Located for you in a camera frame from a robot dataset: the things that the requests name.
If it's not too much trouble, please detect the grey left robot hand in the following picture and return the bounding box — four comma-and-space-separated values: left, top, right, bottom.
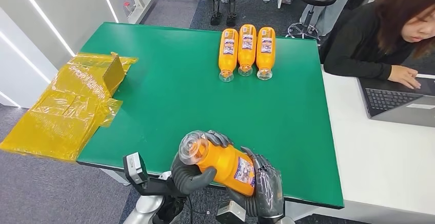
170, 130, 235, 196

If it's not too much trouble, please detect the orange liquid bottle clear cap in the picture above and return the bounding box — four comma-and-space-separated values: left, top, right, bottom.
237, 24, 257, 77
218, 28, 239, 83
255, 27, 276, 81
178, 131, 256, 197

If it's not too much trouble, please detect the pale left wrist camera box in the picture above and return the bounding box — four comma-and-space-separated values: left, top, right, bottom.
123, 152, 149, 186

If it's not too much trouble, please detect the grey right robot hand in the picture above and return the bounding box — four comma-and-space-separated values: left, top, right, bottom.
227, 147, 285, 220

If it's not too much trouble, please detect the green table mat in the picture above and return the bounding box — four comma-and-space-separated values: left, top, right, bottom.
76, 22, 345, 210

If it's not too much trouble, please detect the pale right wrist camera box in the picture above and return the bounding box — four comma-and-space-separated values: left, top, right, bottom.
215, 200, 246, 224

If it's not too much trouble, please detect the person's hand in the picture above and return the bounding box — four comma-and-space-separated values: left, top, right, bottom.
387, 65, 422, 90

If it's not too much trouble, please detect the grey laptop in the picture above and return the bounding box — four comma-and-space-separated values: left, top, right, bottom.
357, 74, 435, 128

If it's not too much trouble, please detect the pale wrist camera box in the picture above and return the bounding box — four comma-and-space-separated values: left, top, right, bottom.
123, 152, 149, 186
215, 200, 246, 224

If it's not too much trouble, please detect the yellow film wrapped flat cardboard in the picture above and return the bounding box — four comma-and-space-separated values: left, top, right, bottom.
0, 52, 139, 164

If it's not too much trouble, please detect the white led light strip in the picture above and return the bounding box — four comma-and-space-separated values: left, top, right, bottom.
12, 0, 76, 57
96, 0, 120, 24
0, 31, 52, 85

